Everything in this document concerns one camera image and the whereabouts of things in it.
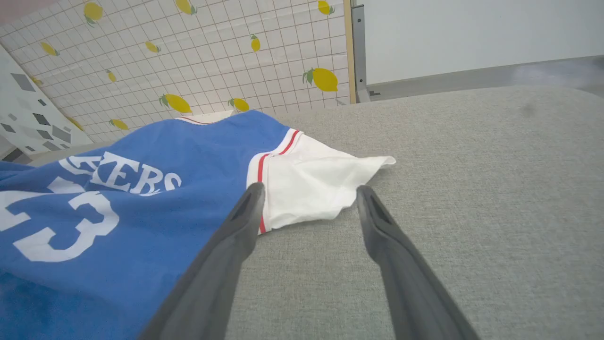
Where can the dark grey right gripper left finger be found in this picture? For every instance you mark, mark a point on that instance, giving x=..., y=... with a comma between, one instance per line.
x=212, y=278

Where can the lemon print grid wall panel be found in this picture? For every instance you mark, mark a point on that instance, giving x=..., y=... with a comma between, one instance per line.
x=212, y=61

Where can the grey metal panel stand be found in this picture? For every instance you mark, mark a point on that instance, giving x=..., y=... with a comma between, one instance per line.
x=358, y=52

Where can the grey terrazzo print wall panel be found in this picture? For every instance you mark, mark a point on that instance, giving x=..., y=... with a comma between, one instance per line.
x=28, y=113

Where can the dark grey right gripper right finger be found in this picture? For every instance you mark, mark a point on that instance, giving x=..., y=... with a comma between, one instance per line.
x=410, y=283

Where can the grey fabric sofa cushion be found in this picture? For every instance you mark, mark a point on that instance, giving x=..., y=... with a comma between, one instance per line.
x=495, y=198

